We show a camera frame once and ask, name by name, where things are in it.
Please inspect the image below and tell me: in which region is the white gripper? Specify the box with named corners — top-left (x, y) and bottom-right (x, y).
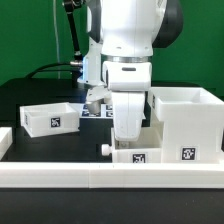
top-left (112, 92), bottom-right (145, 142)

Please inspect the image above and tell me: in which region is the white front drawer box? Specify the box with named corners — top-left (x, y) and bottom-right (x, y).
top-left (101, 127), bottom-right (162, 163)

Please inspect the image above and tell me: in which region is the white cable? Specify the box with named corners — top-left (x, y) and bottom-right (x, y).
top-left (53, 0), bottom-right (62, 80)

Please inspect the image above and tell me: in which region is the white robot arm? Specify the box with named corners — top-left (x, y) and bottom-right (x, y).
top-left (79, 0), bottom-right (183, 142)

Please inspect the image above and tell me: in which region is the white drawer cabinet housing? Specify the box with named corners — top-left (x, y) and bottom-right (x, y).
top-left (148, 87), bottom-right (224, 163)

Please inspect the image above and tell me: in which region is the white drawer box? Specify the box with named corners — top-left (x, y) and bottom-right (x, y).
top-left (101, 127), bottom-right (162, 163)
top-left (20, 102), bottom-right (80, 138)

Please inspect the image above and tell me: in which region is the black cable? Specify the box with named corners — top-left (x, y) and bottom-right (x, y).
top-left (25, 61), bottom-right (83, 80)

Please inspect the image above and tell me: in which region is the white rear drawer box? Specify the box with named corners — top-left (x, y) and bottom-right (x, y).
top-left (20, 102), bottom-right (80, 138)

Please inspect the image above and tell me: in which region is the white workspace border frame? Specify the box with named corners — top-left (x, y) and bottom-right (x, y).
top-left (0, 127), bottom-right (224, 188)

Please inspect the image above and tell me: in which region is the marker tag sheet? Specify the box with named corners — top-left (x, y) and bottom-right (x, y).
top-left (71, 103), bottom-right (113, 119)

